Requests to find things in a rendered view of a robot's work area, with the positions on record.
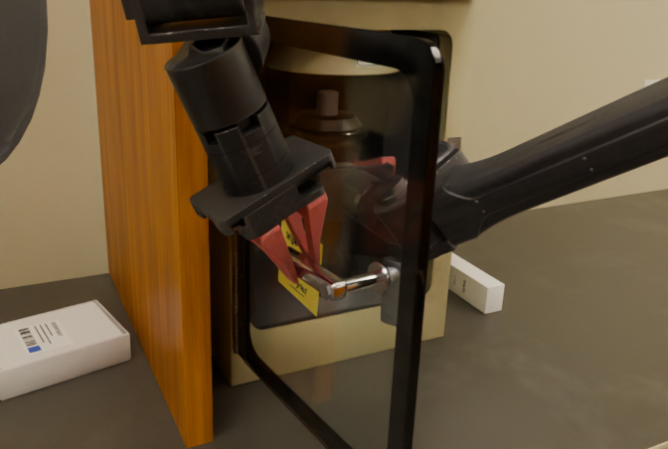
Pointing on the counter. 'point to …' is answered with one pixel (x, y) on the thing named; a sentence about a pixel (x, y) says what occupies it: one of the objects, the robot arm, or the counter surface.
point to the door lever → (330, 284)
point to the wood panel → (153, 204)
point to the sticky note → (298, 278)
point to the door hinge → (234, 297)
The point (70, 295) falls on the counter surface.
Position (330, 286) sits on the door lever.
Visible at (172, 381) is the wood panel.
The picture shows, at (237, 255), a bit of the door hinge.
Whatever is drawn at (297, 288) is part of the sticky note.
